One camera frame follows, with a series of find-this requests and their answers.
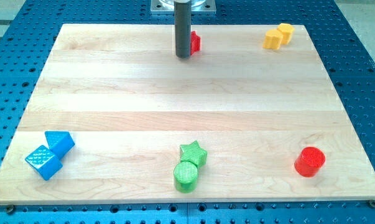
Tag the green star block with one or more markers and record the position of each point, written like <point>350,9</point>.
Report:
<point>193,153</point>

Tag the red star block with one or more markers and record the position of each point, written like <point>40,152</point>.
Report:
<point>195,42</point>

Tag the green cylinder block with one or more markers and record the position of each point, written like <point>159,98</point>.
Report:
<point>185,177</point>

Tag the wooden board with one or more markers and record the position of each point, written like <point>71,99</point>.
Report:
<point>129,103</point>

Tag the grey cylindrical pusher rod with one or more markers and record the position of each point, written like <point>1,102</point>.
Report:
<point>182,23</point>

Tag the silver robot mounting plate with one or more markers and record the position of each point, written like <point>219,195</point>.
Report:
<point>198,7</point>

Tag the yellow heart block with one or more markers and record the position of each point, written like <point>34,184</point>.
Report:
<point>273,39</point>

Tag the yellow hexagon block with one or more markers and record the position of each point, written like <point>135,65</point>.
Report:
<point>287,31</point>

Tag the blue triangle block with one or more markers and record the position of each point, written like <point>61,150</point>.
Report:
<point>60,142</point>

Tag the red cylinder block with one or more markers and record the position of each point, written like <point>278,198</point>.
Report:
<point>309,161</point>

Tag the blue cube block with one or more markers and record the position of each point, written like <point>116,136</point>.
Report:
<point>44,162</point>

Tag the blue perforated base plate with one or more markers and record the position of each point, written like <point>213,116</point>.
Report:
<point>34,26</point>

